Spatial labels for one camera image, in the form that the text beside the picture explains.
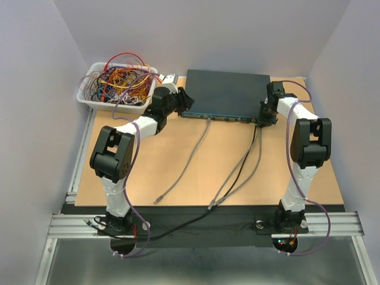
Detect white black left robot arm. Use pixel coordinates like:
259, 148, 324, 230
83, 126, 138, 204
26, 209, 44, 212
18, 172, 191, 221
90, 86, 195, 235

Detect teal network switch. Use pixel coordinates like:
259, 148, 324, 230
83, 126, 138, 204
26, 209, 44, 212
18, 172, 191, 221
180, 69, 271, 123

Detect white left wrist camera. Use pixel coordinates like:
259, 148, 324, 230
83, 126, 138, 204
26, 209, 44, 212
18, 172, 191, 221
161, 74, 178, 93

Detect aluminium frame rail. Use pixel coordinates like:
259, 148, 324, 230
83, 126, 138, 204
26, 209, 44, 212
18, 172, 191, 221
34, 109, 96, 284

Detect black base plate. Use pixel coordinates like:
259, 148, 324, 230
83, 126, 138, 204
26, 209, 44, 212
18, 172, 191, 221
62, 205, 307, 254

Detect tangled coloured wires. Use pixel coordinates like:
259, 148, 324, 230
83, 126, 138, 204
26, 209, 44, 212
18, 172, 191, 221
77, 52, 176, 106

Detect white plastic basket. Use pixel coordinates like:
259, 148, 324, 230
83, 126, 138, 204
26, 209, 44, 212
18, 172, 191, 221
76, 62, 162, 114

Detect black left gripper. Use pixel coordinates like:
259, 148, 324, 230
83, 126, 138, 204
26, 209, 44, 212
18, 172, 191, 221
163, 87, 194, 116

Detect grey ethernet cable short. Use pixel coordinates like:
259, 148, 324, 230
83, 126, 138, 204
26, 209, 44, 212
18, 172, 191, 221
207, 126, 259, 211

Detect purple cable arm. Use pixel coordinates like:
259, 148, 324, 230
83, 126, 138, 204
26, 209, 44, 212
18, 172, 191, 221
111, 72, 167, 258
275, 78, 332, 257

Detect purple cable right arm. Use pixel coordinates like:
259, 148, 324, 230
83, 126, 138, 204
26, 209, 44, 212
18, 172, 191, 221
275, 78, 332, 257

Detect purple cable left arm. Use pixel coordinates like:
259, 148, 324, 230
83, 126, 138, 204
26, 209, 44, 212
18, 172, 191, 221
111, 72, 167, 258

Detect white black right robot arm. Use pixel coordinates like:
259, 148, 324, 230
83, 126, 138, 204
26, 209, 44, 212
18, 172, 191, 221
258, 81, 332, 232

